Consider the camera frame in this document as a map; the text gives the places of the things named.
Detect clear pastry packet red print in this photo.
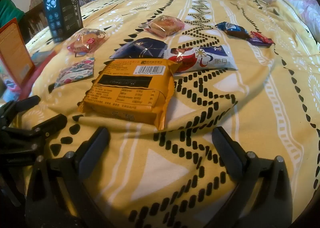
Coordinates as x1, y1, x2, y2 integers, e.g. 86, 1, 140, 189
67, 28, 106, 56

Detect orange box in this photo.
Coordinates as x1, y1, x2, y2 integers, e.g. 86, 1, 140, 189
0, 17, 36, 86

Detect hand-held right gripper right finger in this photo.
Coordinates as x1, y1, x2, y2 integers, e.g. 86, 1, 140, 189
211, 126, 294, 228

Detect blue candy packet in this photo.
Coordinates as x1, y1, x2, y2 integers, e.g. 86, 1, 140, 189
215, 21, 250, 41

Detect green cloth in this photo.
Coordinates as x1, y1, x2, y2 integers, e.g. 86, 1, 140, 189
0, 0, 25, 28

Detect yellow patterned blanket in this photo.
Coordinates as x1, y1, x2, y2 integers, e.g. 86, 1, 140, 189
0, 0, 320, 228

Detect pink white quilt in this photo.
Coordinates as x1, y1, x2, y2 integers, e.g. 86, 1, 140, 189
255, 0, 320, 41

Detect large orange snack packet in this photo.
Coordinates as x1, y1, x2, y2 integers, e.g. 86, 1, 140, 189
77, 58, 183, 131

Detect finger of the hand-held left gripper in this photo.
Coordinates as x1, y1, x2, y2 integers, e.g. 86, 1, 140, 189
0, 95, 41, 118
2, 113, 68, 143

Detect red cardboard box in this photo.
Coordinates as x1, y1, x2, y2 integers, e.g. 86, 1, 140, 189
15, 50, 58, 101

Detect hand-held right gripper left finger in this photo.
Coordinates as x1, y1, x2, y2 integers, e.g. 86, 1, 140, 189
25, 126, 112, 228

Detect small patterned snack packet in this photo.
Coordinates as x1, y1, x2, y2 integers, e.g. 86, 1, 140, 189
54, 57, 96, 88

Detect white red snack packet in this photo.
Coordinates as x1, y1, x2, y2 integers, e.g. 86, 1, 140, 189
164, 45, 238, 76

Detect dark violet snack packet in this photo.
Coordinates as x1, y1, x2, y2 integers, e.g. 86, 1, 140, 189
109, 37, 168, 60

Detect purple red candy packet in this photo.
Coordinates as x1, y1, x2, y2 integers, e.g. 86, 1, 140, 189
247, 31, 275, 48

